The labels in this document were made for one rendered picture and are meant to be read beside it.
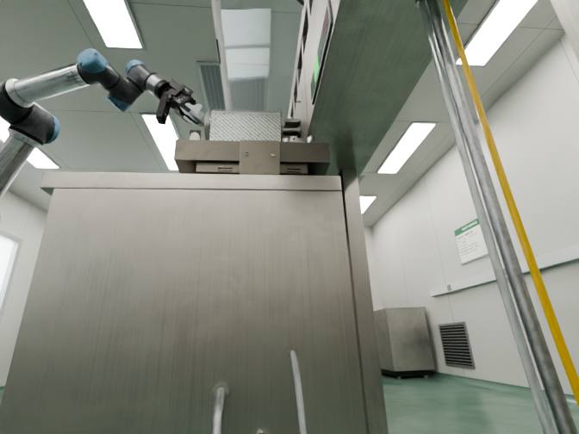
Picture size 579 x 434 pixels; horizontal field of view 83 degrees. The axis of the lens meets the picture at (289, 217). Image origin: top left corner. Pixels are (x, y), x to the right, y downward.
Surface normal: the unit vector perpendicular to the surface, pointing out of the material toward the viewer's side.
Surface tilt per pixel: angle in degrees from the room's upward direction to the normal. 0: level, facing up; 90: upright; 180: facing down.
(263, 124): 90
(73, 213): 90
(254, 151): 90
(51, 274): 90
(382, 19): 180
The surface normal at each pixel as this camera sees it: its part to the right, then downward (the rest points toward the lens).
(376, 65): 0.04, 0.93
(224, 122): 0.09, -0.36
